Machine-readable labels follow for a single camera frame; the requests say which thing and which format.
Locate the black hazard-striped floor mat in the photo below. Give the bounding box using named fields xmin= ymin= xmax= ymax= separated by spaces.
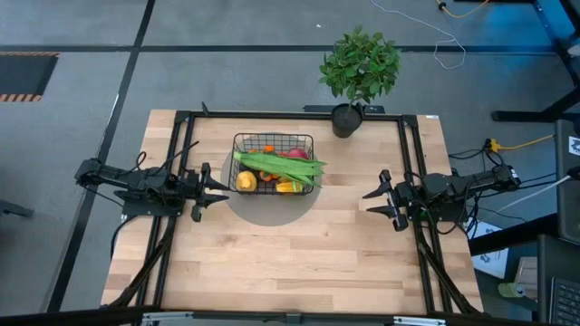
xmin=0 ymin=51 xmax=61 ymax=103

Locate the silver metal bracket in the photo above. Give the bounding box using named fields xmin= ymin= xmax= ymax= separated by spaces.
xmin=392 ymin=315 xmax=448 ymax=326

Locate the black desk leg frame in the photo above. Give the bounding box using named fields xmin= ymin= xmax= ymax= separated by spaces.
xmin=491 ymin=0 xmax=580 ymax=123

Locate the green can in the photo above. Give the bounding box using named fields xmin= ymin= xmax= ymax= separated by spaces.
xmin=497 ymin=281 xmax=527 ymax=299

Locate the white printed paper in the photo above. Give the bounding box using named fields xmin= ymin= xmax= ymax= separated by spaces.
xmin=470 ymin=219 xmax=511 ymax=280

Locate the black wire basket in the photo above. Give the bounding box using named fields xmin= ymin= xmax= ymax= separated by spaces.
xmin=228 ymin=132 xmax=317 ymax=197

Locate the cardboard box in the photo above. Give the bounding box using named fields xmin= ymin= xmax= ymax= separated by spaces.
xmin=516 ymin=255 xmax=540 ymax=300

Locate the black laptop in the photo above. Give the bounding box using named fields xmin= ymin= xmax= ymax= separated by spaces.
xmin=536 ymin=234 xmax=580 ymax=326

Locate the black cabinet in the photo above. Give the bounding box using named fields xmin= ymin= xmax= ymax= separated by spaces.
xmin=555 ymin=118 xmax=580 ymax=246

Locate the green long beans bunch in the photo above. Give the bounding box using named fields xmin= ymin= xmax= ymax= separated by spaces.
xmin=232 ymin=150 xmax=328 ymax=189

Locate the potted green tree black pot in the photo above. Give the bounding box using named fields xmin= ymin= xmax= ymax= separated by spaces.
xmin=318 ymin=24 xmax=403 ymax=139

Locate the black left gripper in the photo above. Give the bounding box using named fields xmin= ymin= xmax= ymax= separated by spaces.
xmin=182 ymin=161 xmax=231 ymax=224

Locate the yellow power cable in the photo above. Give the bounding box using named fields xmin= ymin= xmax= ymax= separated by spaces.
xmin=434 ymin=0 xmax=491 ymax=20

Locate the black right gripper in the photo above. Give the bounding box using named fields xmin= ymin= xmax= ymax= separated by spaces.
xmin=361 ymin=168 xmax=412 ymax=233

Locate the yellow extension cable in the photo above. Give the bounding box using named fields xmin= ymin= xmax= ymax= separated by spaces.
xmin=485 ymin=133 xmax=556 ymax=154

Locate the round grey mat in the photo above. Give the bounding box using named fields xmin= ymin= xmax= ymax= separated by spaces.
xmin=220 ymin=130 xmax=324 ymax=227

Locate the yellow bell pepper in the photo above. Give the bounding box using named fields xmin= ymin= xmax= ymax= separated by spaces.
xmin=275 ymin=177 xmax=304 ymax=195

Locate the white floor cable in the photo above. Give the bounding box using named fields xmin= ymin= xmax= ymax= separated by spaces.
xmin=370 ymin=0 xmax=468 ymax=72

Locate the grey cable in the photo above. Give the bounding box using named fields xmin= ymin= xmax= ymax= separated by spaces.
xmin=497 ymin=174 xmax=573 ymax=214

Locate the black aluminium table frame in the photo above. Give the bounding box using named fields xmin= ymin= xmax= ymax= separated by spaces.
xmin=101 ymin=101 xmax=484 ymax=326

